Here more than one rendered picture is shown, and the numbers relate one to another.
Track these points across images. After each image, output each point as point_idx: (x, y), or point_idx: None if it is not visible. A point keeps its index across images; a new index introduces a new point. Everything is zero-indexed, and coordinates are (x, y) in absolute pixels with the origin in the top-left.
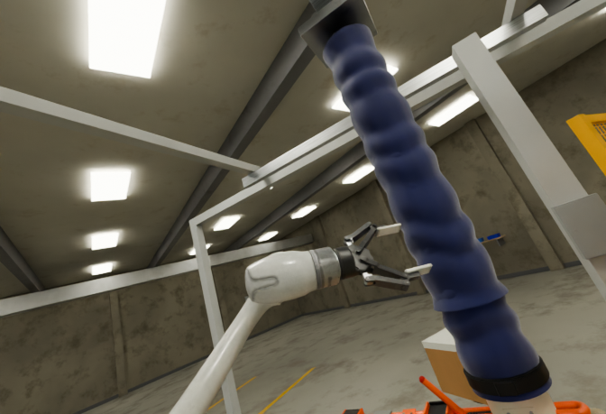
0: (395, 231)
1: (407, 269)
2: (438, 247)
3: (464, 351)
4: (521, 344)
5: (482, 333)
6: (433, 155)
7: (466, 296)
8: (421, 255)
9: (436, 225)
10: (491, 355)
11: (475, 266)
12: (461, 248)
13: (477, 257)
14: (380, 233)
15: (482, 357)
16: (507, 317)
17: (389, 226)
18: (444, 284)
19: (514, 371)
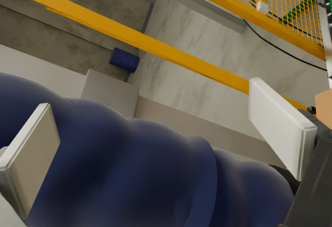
0: (53, 143)
1: (295, 123)
2: (103, 160)
3: None
4: (258, 165)
5: (246, 198)
6: None
7: (197, 178)
8: (93, 209)
9: (61, 134)
10: (274, 206)
11: (160, 134)
12: (125, 129)
13: (145, 125)
14: (24, 184)
15: (274, 223)
16: (229, 157)
17: (28, 130)
18: (166, 202)
19: (289, 193)
